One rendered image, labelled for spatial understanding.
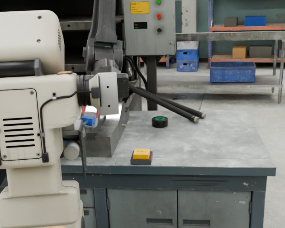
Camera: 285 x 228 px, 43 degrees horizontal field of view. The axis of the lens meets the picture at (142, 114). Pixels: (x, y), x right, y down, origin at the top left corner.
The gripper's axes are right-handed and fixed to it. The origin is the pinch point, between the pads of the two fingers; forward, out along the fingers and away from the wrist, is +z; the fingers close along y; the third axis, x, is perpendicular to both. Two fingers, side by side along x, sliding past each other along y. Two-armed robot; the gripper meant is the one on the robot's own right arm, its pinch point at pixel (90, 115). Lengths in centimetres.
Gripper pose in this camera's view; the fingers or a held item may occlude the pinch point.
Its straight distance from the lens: 145.8
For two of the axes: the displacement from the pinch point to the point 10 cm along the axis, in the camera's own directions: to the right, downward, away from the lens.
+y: -9.9, -1.2, 0.9
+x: -1.1, 1.8, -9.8
